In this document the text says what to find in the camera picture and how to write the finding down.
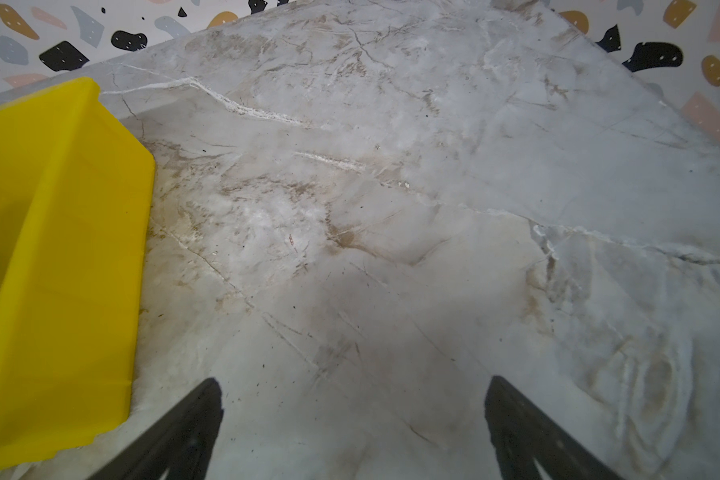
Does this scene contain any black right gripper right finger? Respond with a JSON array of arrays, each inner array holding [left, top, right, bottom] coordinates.
[[484, 375, 619, 479]]

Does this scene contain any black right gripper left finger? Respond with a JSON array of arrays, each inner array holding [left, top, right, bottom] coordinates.
[[91, 378, 223, 479]]

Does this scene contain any yellow plastic bin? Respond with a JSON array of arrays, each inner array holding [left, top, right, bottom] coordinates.
[[0, 78, 156, 470]]

